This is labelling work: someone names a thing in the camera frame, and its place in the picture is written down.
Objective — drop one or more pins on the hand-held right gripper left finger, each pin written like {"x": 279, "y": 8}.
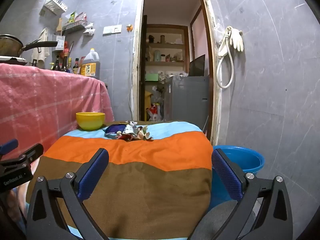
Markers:
{"x": 92, "y": 175}

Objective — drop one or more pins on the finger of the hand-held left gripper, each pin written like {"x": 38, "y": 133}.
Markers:
{"x": 8, "y": 146}
{"x": 32, "y": 153}

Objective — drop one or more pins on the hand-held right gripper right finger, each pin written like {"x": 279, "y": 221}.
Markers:
{"x": 226, "y": 175}

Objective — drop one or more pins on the blue plastic bucket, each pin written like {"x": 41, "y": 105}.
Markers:
{"x": 242, "y": 160}

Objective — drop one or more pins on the red wrapper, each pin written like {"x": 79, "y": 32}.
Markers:
{"x": 125, "y": 137}

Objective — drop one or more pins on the purple snack wrapper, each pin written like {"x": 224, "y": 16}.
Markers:
{"x": 115, "y": 128}

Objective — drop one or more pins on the white wrapper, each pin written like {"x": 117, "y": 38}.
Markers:
{"x": 130, "y": 127}

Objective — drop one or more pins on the pale wrapper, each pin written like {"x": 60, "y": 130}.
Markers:
{"x": 143, "y": 133}

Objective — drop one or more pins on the yellow bowl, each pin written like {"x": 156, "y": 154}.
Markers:
{"x": 90, "y": 121}

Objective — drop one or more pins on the pink checked cloth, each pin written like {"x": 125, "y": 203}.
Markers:
{"x": 50, "y": 100}

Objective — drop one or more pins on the grey cabinet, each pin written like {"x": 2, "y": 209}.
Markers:
{"x": 187, "y": 100}

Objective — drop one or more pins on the white cooktop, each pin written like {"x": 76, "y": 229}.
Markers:
{"x": 12, "y": 60}

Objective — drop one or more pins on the yellow bag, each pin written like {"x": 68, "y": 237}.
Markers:
{"x": 148, "y": 98}

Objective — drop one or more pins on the hanging beige towel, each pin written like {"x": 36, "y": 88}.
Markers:
{"x": 41, "y": 47}

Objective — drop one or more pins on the large cooking oil jug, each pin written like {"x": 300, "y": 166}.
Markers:
{"x": 90, "y": 66}

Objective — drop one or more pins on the red hanging item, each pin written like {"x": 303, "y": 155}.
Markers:
{"x": 65, "y": 47}

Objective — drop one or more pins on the black monitor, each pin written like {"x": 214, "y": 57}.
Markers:
{"x": 197, "y": 66}

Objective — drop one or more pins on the green box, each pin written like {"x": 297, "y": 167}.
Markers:
{"x": 151, "y": 77}

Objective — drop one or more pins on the white label card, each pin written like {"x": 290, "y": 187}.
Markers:
{"x": 60, "y": 42}

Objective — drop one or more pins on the dark wooden door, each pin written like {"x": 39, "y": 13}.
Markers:
{"x": 143, "y": 67}

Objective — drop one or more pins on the wooden cutting board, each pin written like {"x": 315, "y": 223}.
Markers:
{"x": 59, "y": 25}

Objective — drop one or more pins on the pale green jar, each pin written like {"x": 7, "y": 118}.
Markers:
{"x": 157, "y": 55}

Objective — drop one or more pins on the cream rubber gloves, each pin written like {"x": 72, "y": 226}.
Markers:
{"x": 237, "y": 38}

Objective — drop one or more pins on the white crumpled plastic bag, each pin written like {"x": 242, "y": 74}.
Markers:
{"x": 89, "y": 28}

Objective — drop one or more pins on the green yellow packet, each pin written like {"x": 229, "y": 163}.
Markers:
{"x": 71, "y": 17}

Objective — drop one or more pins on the wooden shelf unit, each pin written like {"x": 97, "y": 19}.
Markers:
{"x": 165, "y": 45}

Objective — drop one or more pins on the clear plastic bag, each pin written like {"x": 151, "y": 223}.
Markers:
{"x": 218, "y": 31}

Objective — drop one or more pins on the pink packet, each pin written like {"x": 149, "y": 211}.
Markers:
{"x": 80, "y": 17}

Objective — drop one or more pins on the pale door frame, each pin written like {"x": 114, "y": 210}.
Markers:
{"x": 136, "y": 55}

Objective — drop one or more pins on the grey wall shelf rack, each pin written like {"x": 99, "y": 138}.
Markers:
{"x": 73, "y": 27}

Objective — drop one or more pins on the white wall basket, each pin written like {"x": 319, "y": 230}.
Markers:
{"x": 53, "y": 5}

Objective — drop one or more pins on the orange wall hook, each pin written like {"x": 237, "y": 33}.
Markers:
{"x": 129, "y": 28}

